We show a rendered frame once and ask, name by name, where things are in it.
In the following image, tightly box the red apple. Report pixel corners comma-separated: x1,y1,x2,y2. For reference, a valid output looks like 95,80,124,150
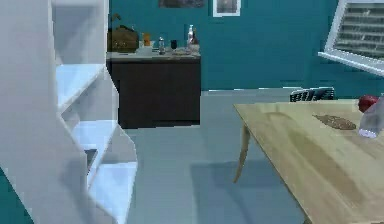
357,94,380,114

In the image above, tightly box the clear glass bottle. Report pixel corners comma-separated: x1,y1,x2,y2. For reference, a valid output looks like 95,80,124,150
357,94,384,139

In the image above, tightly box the white shelf unit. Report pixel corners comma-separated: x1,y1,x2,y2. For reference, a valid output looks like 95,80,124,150
0,0,139,224

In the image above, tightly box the clear tall bottle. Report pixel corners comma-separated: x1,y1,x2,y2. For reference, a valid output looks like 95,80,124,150
186,24,200,51

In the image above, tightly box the light wooden table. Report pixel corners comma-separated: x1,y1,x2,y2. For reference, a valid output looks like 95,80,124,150
232,98,384,224

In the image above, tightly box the black slatted chair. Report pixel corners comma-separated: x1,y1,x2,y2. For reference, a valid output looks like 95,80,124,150
289,86,335,103

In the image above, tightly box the dark brown cabinet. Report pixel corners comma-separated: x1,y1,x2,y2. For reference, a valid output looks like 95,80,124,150
106,51,202,130

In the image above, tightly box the small grey bottle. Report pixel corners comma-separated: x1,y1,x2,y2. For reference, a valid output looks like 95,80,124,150
157,36,167,56

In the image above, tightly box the white framed picture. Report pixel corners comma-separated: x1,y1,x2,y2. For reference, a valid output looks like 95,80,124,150
212,0,242,18

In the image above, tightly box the white framed window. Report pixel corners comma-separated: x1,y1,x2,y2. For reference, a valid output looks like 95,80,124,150
318,0,384,77

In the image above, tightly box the dark frameless picture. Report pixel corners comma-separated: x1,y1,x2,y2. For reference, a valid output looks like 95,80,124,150
158,0,206,9

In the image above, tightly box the brown flat bread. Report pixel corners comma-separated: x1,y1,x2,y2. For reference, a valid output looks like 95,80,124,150
312,114,358,131

